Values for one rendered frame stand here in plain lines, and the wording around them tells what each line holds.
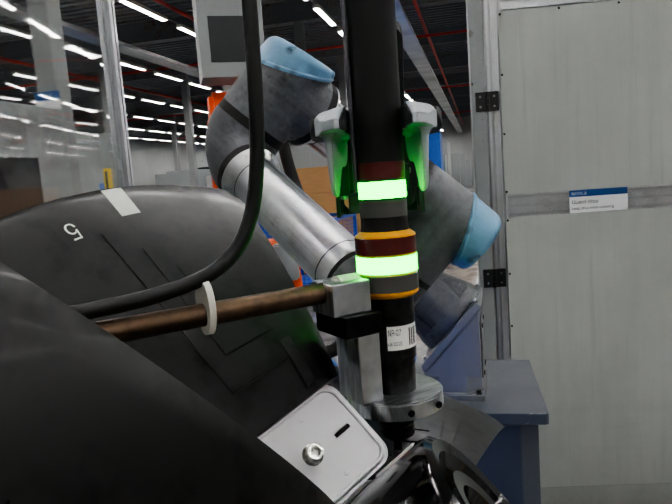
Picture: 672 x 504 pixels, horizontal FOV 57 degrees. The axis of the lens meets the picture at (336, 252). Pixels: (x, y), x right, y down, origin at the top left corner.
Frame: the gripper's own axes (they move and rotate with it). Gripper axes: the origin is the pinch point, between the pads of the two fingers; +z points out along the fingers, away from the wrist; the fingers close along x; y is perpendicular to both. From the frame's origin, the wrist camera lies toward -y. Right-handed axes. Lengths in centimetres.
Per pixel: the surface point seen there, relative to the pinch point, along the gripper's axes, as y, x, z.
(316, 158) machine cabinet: -47, 104, -1068
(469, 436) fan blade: 28.8, -6.9, -15.4
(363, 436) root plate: 20.9, 2.1, 2.1
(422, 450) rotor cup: 20.0, -1.4, 6.5
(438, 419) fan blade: 28.0, -4.3, -17.9
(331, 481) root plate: 22.6, 4.1, 4.5
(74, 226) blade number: 6.1, 21.8, -1.9
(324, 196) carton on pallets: 18, 73, -807
